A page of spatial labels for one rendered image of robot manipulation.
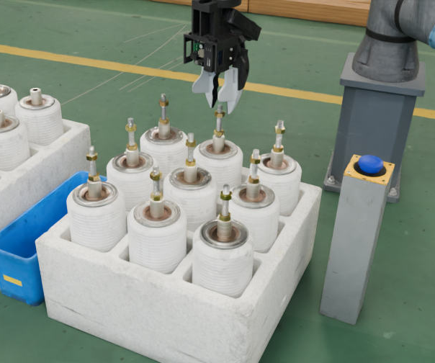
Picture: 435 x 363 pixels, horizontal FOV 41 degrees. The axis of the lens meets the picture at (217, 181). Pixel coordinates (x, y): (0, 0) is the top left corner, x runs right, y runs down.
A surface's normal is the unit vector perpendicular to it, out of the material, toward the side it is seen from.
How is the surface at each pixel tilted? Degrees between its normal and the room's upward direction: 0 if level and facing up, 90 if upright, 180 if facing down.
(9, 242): 88
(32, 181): 90
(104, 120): 0
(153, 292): 90
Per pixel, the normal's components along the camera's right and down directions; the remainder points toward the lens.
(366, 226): -0.42, 0.47
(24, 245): 0.91, 0.22
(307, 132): 0.04, -0.84
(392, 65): -0.09, 0.26
